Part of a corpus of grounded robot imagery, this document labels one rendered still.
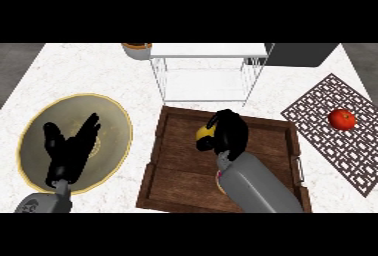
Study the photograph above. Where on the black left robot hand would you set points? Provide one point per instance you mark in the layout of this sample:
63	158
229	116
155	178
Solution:
74	146

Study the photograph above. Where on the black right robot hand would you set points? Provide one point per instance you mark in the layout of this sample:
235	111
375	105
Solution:
230	133

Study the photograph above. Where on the yellow lemon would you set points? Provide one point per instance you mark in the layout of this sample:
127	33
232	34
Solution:
204	132

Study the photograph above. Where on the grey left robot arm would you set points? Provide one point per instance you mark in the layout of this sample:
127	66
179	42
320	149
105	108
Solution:
46	200

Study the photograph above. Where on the brown wooden tray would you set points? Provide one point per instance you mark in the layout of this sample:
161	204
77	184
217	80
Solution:
186	166

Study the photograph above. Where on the grey plate with gold rim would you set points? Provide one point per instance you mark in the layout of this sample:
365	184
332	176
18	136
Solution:
34	153

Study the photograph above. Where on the pink and tan item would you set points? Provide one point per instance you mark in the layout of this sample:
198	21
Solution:
220	183

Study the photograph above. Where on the brown lattice placemat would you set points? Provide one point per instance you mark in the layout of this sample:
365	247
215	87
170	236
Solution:
319	106

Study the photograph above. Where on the red tomato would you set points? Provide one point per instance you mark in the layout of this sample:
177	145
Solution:
341	119

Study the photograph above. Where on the dark grey appliance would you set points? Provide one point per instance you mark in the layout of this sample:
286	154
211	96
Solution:
300	54

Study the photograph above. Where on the grey pot with brown rim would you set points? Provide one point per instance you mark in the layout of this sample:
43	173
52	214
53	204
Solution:
136	50

